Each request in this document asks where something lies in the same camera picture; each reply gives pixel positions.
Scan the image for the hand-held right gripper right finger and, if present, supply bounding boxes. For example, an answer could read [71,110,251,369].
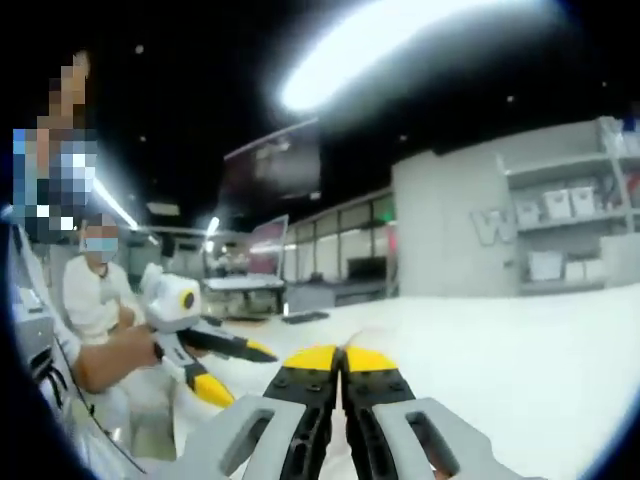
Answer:
[341,345,506,480]

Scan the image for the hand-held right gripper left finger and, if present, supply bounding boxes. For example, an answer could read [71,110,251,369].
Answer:
[182,344,342,480]

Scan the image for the white office desk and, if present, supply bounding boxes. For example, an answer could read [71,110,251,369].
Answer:
[203,276,287,322]

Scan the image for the black keyboard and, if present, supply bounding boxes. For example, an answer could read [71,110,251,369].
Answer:
[281,309,330,325]

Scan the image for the small ceiling light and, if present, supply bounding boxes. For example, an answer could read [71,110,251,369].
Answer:
[204,214,222,252]

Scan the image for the person's white shirt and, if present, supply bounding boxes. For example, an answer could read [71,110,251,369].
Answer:
[7,219,182,476]

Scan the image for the tilted computer monitor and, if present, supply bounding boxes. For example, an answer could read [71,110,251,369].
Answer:
[248,213,291,280]

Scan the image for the long strip ceiling light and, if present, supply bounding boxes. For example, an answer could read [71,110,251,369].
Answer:
[92,176,140,232]

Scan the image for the small black monitor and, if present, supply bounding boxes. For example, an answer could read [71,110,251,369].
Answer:
[347,254,390,282]

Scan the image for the hanging dark ceiling screen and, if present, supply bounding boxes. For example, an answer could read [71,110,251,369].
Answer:
[222,118,322,202]

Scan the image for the grey shelf unit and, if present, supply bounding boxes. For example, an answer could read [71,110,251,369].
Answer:
[391,115,640,297]

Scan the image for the grey flat panel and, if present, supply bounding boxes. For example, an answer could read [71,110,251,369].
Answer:
[598,233,640,290]

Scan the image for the thin black cable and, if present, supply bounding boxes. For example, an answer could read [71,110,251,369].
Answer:
[49,339,147,475]

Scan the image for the glass partition wall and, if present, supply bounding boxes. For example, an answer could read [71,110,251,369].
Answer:
[283,188,400,302]

